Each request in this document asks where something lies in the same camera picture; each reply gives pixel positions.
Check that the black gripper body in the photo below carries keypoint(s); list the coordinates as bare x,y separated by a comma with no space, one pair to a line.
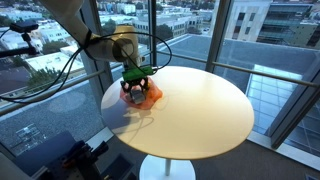
136,83

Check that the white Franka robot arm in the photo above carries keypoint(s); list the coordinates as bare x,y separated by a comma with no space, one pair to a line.
96,36

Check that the orange plastic bag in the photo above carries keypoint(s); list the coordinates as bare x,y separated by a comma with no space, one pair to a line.
153,95

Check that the grey window mullion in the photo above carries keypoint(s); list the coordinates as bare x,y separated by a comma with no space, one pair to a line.
96,73
218,33

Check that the grey metal window railing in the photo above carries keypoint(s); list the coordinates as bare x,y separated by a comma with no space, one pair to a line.
266,74
50,91

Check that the black equipment with orange part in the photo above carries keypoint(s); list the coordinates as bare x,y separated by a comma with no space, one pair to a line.
83,163

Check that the dark blue box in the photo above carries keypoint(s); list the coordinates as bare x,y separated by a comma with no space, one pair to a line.
43,153

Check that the white table pedestal base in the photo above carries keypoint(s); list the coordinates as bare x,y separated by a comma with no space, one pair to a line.
166,170

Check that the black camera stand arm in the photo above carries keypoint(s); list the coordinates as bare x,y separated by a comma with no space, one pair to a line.
16,51

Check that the black camera on stand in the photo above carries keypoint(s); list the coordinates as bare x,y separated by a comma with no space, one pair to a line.
24,26

